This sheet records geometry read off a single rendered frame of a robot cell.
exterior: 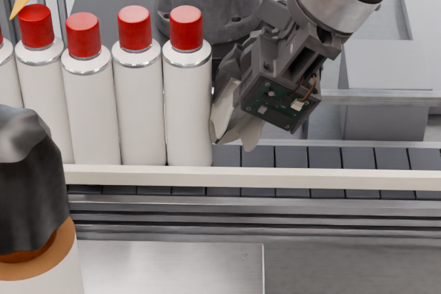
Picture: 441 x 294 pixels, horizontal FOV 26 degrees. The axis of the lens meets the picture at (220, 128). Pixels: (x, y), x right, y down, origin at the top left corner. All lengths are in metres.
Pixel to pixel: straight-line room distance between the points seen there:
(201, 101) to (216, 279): 0.19
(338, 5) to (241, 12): 0.43
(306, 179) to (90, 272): 0.25
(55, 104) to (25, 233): 0.33
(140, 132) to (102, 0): 0.42
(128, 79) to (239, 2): 0.34
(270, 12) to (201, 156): 0.18
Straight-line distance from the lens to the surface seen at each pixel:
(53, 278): 0.75
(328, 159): 1.10
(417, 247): 1.09
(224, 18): 1.28
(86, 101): 0.99
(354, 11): 0.89
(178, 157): 1.05
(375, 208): 1.06
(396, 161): 1.11
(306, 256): 1.06
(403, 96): 1.07
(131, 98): 1.00
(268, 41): 0.95
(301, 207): 1.05
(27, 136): 0.69
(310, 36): 0.88
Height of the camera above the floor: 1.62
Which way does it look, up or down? 41 degrees down
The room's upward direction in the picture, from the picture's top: straight up
